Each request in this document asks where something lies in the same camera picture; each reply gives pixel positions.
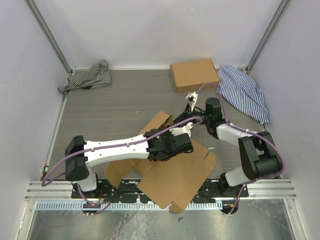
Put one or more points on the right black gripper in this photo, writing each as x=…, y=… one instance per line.
x=187, y=114

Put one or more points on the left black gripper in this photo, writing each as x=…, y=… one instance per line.
x=168, y=132

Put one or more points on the cardboard box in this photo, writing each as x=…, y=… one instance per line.
x=189, y=76
x=185, y=168

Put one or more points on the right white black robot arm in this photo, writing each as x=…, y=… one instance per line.
x=259, y=157

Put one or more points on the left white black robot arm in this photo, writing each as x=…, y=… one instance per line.
x=79, y=167

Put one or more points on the folded closed cardboard box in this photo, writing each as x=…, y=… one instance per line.
x=189, y=76

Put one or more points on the blue white striped cloth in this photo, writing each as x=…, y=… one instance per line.
x=242, y=92

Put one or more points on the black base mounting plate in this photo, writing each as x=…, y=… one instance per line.
x=128, y=192

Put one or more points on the grey striped cloth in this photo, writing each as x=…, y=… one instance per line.
x=97, y=76

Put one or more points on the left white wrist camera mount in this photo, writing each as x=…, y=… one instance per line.
x=182, y=130

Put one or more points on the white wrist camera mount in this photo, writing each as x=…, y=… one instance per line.
x=182, y=130
x=192, y=97

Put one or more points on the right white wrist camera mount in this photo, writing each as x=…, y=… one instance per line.
x=192, y=97

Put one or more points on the aluminium front rail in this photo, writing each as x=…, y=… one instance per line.
x=263, y=189

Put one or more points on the slotted grey cable duct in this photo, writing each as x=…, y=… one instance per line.
x=77, y=205

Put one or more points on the right aluminium corner post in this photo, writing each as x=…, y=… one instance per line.
x=279, y=12

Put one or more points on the aluminium corner post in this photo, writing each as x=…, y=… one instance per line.
x=279, y=12
x=48, y=33

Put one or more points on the left aluminium corner post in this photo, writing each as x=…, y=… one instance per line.
x=48, y=33

